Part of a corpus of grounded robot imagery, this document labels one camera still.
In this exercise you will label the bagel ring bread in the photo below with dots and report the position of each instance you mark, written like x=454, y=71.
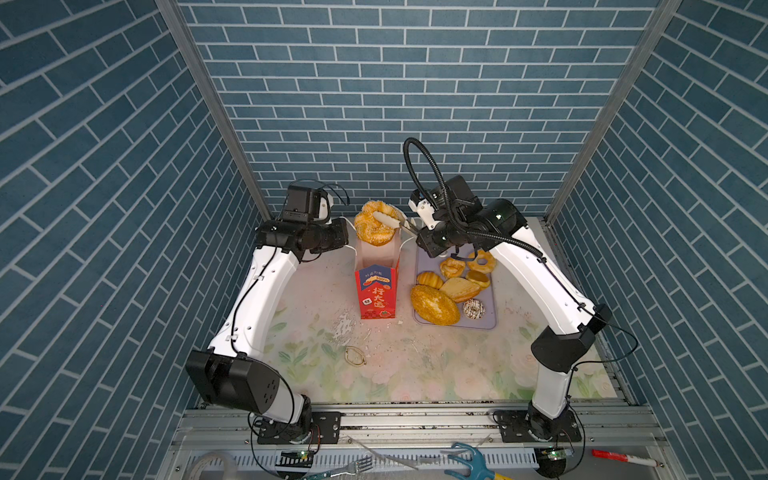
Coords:
x=482, y=261

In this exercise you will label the flat tan bread slice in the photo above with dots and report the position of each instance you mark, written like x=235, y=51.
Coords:
x=460, y=289

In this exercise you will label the chocolate sprinkled donut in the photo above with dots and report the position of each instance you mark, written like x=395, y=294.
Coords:
x=474, y=309

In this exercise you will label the teal plastic clamp tool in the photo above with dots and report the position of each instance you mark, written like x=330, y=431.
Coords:
x=473, y=461

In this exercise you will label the large seeded oval bread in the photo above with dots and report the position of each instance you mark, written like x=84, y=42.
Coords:
x=434, y=306

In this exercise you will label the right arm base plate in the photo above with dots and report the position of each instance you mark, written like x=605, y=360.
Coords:
x=530, y=425

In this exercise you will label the red marker pen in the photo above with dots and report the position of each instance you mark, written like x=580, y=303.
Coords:
x=626, y=458

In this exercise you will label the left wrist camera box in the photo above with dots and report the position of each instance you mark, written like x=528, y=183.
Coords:
x=311, y=201

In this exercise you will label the purple plastic tray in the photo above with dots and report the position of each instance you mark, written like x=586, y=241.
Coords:
x=425, y=263

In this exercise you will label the small orange bun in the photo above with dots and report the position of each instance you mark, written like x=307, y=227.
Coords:
x=479, y=278

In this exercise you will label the metal fork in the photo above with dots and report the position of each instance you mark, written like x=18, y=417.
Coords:
x=354, y=468

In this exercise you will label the large braided bread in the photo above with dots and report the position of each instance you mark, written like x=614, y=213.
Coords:
x=371, y=230

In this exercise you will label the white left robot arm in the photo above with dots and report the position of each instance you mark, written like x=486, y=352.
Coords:
x=230, y=371

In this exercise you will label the red paper gift bag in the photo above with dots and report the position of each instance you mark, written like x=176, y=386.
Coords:
x=376, y=271

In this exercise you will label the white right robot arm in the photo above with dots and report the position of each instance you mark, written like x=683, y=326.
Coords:
x=573, y=320

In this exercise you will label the small shell shaped bread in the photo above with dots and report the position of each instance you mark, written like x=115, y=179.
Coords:
x=452, y=268

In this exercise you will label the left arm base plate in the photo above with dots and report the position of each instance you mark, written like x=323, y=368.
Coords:
x=321, y=427

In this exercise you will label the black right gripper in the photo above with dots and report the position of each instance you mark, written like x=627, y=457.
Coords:
x=426, y=243

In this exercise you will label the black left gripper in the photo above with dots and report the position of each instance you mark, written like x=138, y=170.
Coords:
x=340, y=233

